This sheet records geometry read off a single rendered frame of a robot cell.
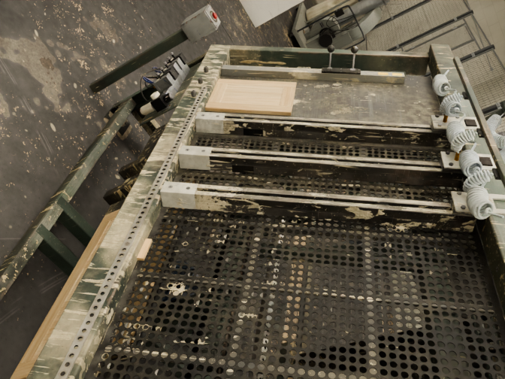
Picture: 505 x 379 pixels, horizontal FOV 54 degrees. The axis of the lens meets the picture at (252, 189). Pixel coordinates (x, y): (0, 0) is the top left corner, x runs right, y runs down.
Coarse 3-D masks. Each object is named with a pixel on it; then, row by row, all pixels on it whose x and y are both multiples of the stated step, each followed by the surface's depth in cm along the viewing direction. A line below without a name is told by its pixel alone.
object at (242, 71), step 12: (228, 72) 264; (240, 72) 263; (252, 72) 262; (264, 72) 261; (276, 72) 260; (288, 72) 259; (300, 72) 258; (312, 72) 257; (372, 72) 255; (384, 72) 255; (396, 72) 254
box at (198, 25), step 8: (208, 8) 268; (192, 16) 271; (200, 16) 266; (208, 16) 265; (184, 24) 270; (192, 24) 269; (200, 24) 268; (208, 24) 268; (216, 24) 271; (184, 32) 274; (192, 32) 272; (200, 32) 271; (208, 32) 271; (192, 40) 275
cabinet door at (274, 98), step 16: (224, 80) 256; (240, 80) 256; (256, 80) 255; (224, 96) 243; (240, 96) 243; (256, 96) 242; (272, 96) 242; (288, 96) 241; (240, 112) 233; (256, 112) 231; (272, 112) 230; (288, 112) 229
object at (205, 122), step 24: (456, 96) 192; (216, 120) 214; (240, 120) 213; (264, 120) 213; (288, 120) 213; (312, 120) 212; (336, 120) 211; (432, 120) 203; (408, 144) 208; (432, 144) 206
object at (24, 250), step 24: (144, 96) 314; (120, 120) 293; (96, 144) 268; (120, 168) 274; (72, 192) 241; (120, 192) 250; (48, 216) 223; (216, 216) 364; (24, 240) 212; (312, 240) 324; (24, 264) 204; (168, 264) 180; (216, 264) 241; (0, 288) 192; (192, 288) 246; (48, 312) 203; (144, 312) 164; (144, 336) 158; (120, 360) 152
